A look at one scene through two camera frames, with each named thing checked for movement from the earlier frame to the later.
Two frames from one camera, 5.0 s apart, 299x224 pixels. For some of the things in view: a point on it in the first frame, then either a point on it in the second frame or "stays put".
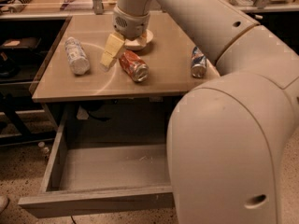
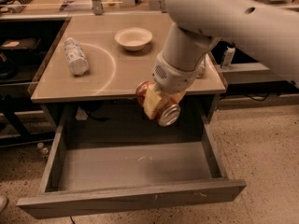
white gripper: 133,26 to 174,77
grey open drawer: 95,178 stays put
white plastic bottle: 78,58 stays put
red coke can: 135,66 to 168,111
